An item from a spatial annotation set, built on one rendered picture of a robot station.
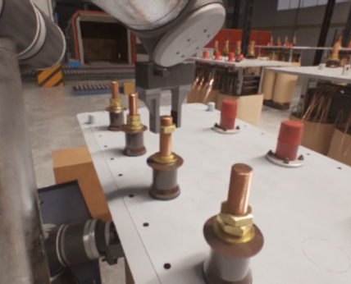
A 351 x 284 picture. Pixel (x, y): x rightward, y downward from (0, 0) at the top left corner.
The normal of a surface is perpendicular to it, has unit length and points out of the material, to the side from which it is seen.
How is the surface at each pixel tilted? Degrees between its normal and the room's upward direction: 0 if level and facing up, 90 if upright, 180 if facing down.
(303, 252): 0
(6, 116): 80
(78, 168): 90
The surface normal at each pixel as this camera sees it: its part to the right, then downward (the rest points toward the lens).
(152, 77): 0.66, 0.30
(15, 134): 0.90, 0.04
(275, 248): 0.03, -0.92
